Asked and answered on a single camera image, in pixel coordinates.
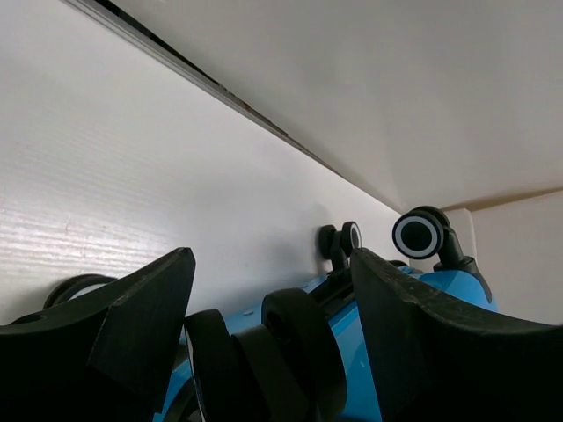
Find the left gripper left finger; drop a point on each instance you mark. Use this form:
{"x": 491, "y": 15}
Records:
{"x": 104, "y": 356}

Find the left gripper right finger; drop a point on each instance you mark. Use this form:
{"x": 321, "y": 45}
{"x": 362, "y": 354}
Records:
{"x": 434, "y": 357}

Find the blue kids suitcase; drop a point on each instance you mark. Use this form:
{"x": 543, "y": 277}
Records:
{"x": 315, "y": 332}

